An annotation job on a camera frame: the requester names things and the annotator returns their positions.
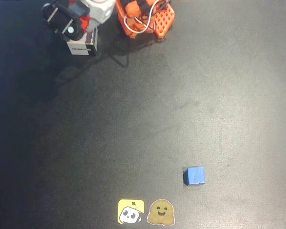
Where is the white cardboard box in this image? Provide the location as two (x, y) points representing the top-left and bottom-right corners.
(66, 26), (99, 56)

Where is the blue cube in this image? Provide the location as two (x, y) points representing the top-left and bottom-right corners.
(183, 167), (206, 187)

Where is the black table mat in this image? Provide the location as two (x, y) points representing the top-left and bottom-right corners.
(0, 0), (286, 229)

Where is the yellow robot sticker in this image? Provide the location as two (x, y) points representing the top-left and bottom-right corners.
(117, 199), (145, 225)

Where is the hugging face emoji sticker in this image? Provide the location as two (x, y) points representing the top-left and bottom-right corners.
(146, 199), (176, 226)

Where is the white cable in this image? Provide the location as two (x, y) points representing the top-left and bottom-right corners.
(123, 0), (165, 33)

